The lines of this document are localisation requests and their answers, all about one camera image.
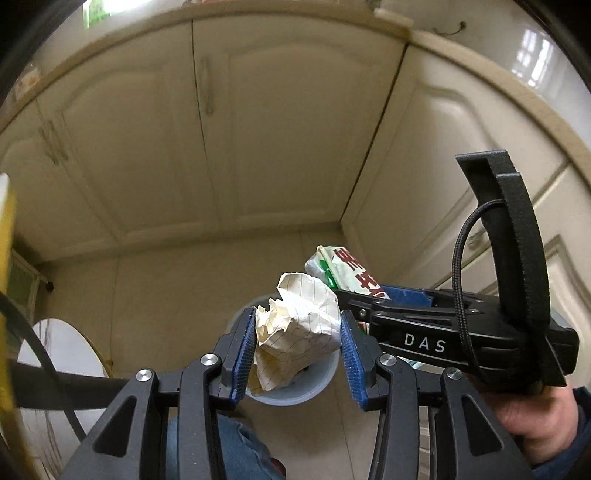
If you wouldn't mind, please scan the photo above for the lined paper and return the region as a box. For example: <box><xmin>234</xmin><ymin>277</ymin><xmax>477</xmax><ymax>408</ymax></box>
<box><xmin>249</xmin><ymin>272</ymin><xmax>342</xmax><ymax>398</ymax></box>

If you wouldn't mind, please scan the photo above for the grey-blue waste bin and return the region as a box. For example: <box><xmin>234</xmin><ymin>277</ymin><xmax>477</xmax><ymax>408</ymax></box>
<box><xmin>228</xmin><ymin>295</ymin><xmax>340</xmax><ymax>407</ymax></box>

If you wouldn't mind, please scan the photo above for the round white marble table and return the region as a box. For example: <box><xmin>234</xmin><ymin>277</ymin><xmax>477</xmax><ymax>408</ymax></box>
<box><xmin>0</xmin><ymin>293</ymin><xmax>130</xmax><ymax>444</ymax></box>

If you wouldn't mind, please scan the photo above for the green soap bottle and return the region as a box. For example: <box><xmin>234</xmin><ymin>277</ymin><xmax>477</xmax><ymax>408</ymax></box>
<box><xmin>83</xmin><ymin>0</ymin><xmax>112</xmax><ymax>24</ymax></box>

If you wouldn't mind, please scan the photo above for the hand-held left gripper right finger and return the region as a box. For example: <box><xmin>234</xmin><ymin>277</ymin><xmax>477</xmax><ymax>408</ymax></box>
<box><xmin>339</xmin><ymin>310</ymin><xmax>522</xmax><ymax>480</ymax></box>

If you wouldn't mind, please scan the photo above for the person's blue jeans leg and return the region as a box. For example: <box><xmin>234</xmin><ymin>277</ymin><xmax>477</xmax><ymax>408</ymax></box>
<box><xmin>166</xmin><ymin>413</ymin><xmax>287</xmax><ymax>480</ymax></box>

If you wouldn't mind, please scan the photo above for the person's right forearm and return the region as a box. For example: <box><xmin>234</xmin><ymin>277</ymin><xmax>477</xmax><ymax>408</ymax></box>
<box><xmin>531</xmin><ymin>392</ymin><xmax>591</xmax><ymax>480</ymax></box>

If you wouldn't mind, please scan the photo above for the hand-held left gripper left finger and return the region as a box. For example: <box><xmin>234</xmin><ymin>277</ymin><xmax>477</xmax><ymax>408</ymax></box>
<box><xmin>62</xmin><ymin>307</ymin><xmax>257</xmax><ymax>480</ymax></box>

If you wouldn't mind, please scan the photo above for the cream cabinet door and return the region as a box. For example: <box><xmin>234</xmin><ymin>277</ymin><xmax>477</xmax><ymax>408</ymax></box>
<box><xmin>0</xmin><ymin>102</ymin><xmax>118</xmax><ymax>261</ymax></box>
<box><xmin>339</xmin><ymin>44</ymin><xmax>571</xmax><ymax>296</ymax></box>
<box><xmin>191</xmin><ymin>18</ymin><xmax>409</xmax><ymax>227</ymax></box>
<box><xmin>37</xmin><ymin>21</ymin><xmax>218</xmax><ymax>245</ymax></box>
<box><xmin>436</xmin><ymin>164</ymin><xmax>591</xmax><ymax>324</ymax></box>

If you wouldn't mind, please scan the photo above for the person's right hand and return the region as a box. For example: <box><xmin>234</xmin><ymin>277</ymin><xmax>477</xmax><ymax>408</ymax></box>
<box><xmin>487</xmin><ymin>385</ymin><xmax>578</xmax><ymax>467</ymax></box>

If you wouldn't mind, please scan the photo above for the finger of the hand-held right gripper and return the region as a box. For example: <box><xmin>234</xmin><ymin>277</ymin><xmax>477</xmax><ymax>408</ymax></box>
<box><xmin>333</xmin><ymin>288</ymin><xmax>462</xmax><ymax>324</ymax></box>
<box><xmin>381</xmin><ymin>285</ymin><xmax>435</xmax><ymax>306</ymax></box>

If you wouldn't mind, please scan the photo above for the yellow panel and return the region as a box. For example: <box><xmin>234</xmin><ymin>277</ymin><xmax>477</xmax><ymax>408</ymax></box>
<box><xmin>0</xmin><ymin>173</ymin><xmax>38</xmax><ymax>480</ymax></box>

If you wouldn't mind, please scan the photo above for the white storage cart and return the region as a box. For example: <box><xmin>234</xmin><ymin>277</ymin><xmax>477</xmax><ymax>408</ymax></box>
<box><xmin>7</xmin><ymin>249</ymin><xmax>49</xmax><ymax>301</ymax></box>

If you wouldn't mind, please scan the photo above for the black braided cord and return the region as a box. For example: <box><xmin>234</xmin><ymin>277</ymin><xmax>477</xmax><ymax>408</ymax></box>
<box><xmin>452</xmin><ymin>198</ymin><xmax>502</xmax><ymax>352</ymax></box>

